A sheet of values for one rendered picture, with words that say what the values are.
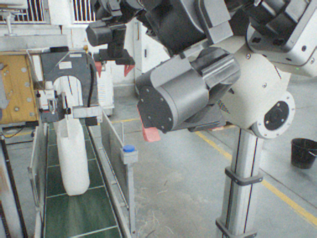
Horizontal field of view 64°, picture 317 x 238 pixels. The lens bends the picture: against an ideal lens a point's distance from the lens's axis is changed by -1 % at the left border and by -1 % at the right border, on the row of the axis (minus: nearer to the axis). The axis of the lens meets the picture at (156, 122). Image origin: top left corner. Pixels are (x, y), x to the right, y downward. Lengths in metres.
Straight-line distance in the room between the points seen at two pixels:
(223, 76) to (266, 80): 0.35
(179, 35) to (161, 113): 0.10
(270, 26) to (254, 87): 0.22
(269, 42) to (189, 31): 0.20
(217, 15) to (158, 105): 0.12
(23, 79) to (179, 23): 1.07
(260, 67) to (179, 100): 0.39
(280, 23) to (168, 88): 0.25
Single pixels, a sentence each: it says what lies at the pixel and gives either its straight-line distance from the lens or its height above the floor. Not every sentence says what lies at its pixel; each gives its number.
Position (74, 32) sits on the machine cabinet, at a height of 1.36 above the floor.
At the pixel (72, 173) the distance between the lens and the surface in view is 1.75.
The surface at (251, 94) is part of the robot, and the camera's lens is 0.65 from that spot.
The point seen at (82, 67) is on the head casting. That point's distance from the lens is 1.30.
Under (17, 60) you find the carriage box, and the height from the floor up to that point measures 1.31.
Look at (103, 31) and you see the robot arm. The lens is 0.84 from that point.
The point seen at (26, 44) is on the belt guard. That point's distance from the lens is 1.21.
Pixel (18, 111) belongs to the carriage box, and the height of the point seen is 1.08.
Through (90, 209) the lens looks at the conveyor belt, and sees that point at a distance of 1.73.
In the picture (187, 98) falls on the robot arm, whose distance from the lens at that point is 0.27.
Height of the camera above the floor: 1.46
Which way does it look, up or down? 21 degrees down
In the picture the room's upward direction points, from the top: straight up
